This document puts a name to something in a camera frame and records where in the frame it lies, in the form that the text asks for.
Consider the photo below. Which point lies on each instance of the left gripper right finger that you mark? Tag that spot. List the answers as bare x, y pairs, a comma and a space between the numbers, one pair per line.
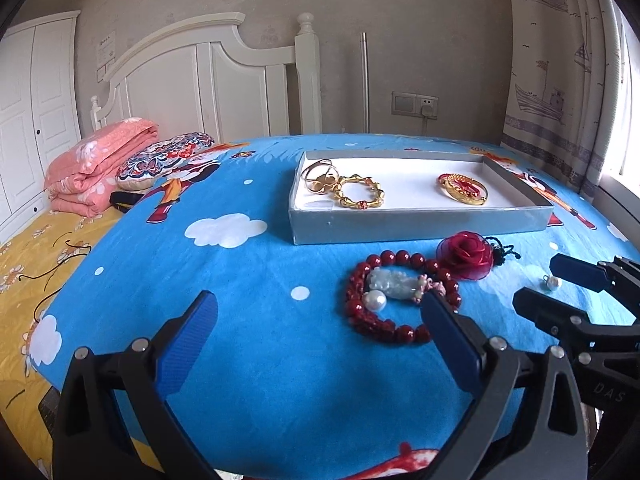
524, 420

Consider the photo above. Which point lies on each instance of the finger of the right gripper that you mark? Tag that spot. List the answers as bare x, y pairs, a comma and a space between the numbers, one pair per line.
619, 278
572, 327

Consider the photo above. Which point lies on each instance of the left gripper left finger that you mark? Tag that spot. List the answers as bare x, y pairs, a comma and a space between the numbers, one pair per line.
90, 437

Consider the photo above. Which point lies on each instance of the red fabric rose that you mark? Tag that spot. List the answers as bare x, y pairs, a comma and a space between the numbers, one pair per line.
466, 255

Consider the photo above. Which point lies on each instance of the gold bangle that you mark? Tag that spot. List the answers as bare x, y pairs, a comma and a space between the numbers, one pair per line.
464, 189

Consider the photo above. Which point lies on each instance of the jade pendant pink knot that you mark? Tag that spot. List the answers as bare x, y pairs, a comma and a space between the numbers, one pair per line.
402, 286

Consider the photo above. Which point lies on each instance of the silver gold ring bangles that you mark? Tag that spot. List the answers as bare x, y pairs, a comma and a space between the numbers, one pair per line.
320, 177

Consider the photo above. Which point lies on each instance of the black remote on bed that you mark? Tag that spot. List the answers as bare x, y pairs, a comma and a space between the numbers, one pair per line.
48, 407

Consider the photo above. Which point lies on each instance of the yellow floral bedsheet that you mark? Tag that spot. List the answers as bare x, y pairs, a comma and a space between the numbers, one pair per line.
35, 264

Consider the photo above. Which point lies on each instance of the grey shallow tray box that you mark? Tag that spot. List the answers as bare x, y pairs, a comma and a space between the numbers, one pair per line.
415, 207

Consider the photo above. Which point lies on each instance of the blue cartoon tablecloth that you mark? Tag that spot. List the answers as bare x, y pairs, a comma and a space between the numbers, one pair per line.
284, 387

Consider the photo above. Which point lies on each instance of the ship print curtain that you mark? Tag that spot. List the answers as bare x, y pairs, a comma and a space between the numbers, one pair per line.
565, 74

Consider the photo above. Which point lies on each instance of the black fan on bed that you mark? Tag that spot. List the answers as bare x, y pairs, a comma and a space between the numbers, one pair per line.
124, 201

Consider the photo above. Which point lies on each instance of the pink folded quilt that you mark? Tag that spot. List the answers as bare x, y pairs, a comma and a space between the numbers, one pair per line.
82, 179

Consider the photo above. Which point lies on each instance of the patterned pillow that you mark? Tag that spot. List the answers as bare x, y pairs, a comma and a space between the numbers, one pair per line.
142, 170

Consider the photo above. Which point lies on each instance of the silver metal pole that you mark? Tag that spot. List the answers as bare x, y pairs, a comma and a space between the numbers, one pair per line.
365, 80

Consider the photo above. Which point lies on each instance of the white wardrobe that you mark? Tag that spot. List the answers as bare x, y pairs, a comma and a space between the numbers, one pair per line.
39, 118

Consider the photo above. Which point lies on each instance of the white bed headboard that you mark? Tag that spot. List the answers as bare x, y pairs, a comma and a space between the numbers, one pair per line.
199, 75

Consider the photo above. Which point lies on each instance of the wall switch socket panel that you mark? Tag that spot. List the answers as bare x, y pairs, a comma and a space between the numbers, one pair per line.
415, 105

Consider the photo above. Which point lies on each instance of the wall paper notice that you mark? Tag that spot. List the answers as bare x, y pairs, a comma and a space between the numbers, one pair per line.
105, 55

